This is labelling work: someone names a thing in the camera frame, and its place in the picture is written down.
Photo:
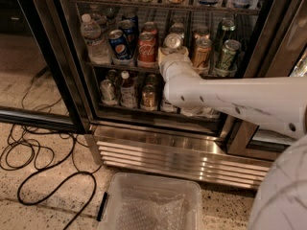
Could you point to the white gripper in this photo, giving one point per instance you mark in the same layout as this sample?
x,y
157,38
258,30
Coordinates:
x,y
172,65

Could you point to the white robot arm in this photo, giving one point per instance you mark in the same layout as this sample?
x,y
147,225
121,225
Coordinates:
x,y
277,104

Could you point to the front Coca-Cola can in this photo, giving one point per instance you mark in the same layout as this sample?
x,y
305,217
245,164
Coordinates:
x,y
146,50

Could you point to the coca-cola can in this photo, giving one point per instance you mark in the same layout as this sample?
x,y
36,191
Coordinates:
x,y
146,50
151,27

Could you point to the front gold can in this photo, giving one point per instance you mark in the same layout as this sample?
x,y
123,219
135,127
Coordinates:
x,y
201,55

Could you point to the rear gold can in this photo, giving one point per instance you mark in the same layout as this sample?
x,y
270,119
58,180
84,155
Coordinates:
x,y
201,32

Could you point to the rear Coca-Cola can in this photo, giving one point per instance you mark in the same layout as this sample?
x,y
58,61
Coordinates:
x,y
151,27

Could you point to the pepsi can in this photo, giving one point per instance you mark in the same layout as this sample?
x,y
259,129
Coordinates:
x,y
120,48
128,28

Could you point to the gold can bottom shelf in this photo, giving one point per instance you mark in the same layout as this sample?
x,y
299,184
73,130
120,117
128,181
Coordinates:
x,y
148,99

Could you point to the front Pepsi can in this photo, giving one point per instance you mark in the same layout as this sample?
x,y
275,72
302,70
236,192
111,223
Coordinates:
x,y
120,48

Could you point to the rear green can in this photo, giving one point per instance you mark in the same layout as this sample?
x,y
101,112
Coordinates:
x,y
225,31

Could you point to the green can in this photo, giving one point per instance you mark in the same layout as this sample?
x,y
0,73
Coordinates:
x,y
225,31
226,63

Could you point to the front green can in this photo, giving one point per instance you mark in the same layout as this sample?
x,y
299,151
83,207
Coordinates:
x,y
226,63

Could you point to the stainless steel glass-door fridge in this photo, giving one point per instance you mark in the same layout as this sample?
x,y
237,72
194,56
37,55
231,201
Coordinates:
x,y
217,148

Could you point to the clear water bottle middle shelf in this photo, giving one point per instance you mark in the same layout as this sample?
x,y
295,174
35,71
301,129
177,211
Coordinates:
x,y
97,48

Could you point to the silver can bottom shelf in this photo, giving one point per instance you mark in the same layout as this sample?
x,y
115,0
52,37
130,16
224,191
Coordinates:
x,y
108,92

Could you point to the open fridge door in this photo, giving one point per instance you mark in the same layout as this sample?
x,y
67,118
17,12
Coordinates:
x,y
39,81

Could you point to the brown tea bottle left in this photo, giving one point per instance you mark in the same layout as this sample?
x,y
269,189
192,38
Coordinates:
x,y
128,91

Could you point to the clear plastic bin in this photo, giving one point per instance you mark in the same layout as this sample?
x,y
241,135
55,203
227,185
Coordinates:
x,y
112,200

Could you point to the bubble wrap sheet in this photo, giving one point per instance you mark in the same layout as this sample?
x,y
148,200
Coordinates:
x,y
152,210

